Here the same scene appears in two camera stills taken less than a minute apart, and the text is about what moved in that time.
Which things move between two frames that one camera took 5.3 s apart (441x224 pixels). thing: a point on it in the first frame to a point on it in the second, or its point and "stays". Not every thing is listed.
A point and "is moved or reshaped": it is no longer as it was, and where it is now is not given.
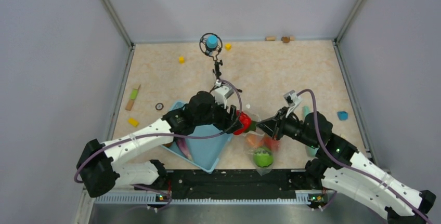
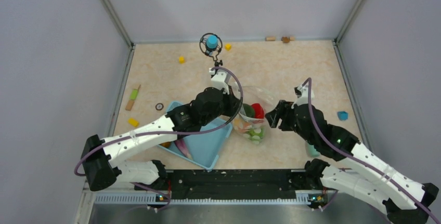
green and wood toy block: [133, 94] stays
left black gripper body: [217, 116] stays
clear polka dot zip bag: [262, 148] to [253, 129]
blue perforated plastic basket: [206, 152] stays
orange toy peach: [251, 140] is moved or reshaped
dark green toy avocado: [253, 127] to [249, 110]
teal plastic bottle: [310, 152] stays
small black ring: [159, 109] stays
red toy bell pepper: [246, 121] to [258, 111]
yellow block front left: [134, 122] stays
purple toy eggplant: [182, 144] stays
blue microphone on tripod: [211, 44] stays
